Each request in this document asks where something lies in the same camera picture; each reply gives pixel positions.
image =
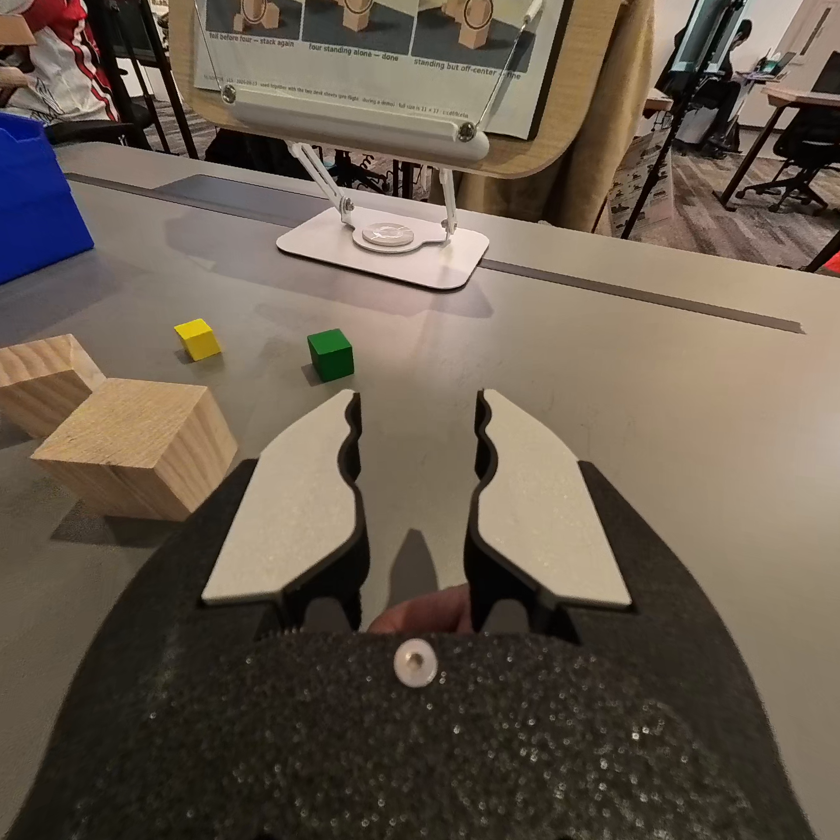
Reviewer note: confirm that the red floor object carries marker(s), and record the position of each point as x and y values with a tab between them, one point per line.
833	262

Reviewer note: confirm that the blue plastic bin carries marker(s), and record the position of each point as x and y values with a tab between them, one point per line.
33	210

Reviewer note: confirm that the beige coat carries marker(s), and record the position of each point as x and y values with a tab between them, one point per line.
610	131

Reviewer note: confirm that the small yellow wooden cube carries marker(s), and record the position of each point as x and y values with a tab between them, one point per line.
197	340

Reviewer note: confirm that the small green wooden cube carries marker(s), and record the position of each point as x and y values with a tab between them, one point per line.
331	358

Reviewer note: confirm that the wooden office desk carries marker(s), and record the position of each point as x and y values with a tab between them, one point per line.
807	98

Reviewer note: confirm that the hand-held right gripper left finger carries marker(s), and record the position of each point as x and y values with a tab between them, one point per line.
289	512

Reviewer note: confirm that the medium plain wooden cube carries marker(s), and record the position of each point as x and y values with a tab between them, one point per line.
39	380

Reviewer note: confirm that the black tag board stand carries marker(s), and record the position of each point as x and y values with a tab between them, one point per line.
164	85

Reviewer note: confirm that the person's right hand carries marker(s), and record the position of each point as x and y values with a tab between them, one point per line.
426	613

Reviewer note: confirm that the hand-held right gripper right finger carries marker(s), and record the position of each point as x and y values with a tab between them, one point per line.
544	512

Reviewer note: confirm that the black tripod stand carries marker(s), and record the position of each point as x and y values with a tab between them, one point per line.
656	164

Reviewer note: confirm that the large display screen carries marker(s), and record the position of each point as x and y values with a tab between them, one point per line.
699	33

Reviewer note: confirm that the black office chair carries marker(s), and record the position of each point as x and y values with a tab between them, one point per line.
807	141

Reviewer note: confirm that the printed instruction sheet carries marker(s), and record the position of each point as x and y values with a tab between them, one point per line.
367	85

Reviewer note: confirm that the printed leaflet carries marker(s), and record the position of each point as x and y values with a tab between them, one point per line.
646	184

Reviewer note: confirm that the large plain wooden cube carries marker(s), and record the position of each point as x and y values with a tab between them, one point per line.
131	439

